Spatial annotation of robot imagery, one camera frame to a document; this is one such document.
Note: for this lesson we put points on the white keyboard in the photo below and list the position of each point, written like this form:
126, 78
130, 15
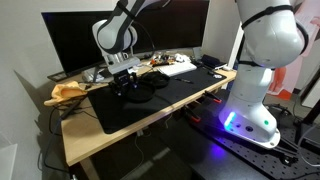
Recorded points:
176, 68

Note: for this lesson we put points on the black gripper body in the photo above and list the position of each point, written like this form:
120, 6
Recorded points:
125, 79

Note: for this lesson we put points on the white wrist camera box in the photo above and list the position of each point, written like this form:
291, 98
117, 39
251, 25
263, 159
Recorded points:
123, 65

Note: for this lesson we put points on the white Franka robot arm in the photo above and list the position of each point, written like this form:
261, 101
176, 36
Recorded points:
266, 33

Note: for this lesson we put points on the black desk mat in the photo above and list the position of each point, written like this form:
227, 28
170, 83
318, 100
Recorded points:
133, 115

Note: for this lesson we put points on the black tripod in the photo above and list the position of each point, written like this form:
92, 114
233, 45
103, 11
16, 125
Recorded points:
311, 116

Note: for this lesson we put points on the orange electronic parts clutter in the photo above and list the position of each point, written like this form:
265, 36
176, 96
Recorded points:
161, 59

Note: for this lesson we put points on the black pen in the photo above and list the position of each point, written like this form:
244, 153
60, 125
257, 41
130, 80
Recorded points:
183, 80

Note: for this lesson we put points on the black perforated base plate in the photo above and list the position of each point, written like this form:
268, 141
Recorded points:
240, 160

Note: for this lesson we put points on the white power adapter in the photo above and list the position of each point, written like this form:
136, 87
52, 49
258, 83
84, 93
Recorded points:
228, 68

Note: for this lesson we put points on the grey monitor stand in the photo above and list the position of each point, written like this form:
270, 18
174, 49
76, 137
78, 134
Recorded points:
197, 52

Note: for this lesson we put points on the red and white poster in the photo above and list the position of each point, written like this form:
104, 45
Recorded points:
283, 86

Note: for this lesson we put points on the orange cloth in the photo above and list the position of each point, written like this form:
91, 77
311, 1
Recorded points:
66, 91

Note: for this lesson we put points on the black headphones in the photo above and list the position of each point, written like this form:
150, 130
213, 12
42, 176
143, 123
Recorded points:
156, 80

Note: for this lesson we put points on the black monitor silver frame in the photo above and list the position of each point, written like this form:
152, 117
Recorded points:
180, 26

